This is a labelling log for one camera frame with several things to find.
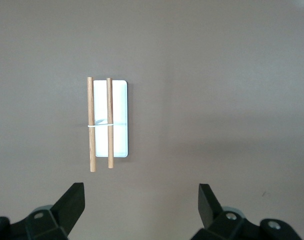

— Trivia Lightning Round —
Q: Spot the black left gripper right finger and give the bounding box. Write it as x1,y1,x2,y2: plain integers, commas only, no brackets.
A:
190,183,303,240

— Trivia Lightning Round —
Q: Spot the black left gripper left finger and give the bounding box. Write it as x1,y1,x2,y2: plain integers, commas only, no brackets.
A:
0,182,86,240

